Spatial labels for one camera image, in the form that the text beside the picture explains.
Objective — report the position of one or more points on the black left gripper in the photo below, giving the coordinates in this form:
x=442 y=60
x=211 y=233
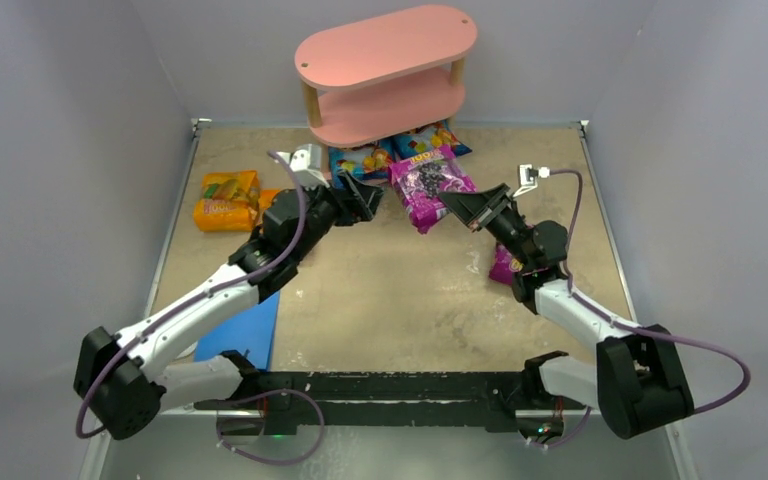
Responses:
x=347 y=206

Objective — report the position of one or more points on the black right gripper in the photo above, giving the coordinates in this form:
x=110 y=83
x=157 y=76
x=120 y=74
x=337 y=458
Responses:
x=488 y=212

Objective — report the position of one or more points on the blue candy bag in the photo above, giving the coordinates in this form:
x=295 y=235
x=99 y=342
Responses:
x=367 y=162
x=427 y=138

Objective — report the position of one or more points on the purple candy bag front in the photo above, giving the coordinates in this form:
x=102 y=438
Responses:
x=419 y=180

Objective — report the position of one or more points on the purple candy bag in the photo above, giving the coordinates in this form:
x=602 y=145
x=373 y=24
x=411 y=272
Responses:
x=504 y=266
x=419 y=180

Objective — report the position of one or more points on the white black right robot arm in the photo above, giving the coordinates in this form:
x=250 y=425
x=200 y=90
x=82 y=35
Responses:
x=637 y=381

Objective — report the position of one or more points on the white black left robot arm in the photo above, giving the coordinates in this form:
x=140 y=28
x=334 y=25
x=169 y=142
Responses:
x=125 y=379

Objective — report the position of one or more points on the orange candy bag near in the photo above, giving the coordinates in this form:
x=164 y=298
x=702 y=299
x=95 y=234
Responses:
x=267 y=198

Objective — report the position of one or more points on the orange candy bag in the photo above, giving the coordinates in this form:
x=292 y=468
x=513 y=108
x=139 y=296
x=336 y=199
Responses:
x=267 y=198
x=228 y=201

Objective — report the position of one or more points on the pink three-tier shelf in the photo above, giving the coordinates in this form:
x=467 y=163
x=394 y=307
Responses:
x=384 y=75

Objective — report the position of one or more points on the orange candy bag far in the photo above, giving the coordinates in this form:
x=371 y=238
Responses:
x=228 y=201

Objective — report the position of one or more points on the blue foam pad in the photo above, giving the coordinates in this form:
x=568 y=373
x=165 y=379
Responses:
x=250 y=332

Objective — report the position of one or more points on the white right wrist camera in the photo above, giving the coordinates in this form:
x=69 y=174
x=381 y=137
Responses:
x=529 y=176

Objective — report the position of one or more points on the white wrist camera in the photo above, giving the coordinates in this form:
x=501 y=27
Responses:
x=305 y=162
x=529 y=176

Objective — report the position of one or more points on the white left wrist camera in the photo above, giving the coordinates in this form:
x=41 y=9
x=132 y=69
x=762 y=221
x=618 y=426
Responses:
x=305 y=162

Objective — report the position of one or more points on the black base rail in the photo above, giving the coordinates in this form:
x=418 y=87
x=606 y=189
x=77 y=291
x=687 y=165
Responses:
x=493 y=401

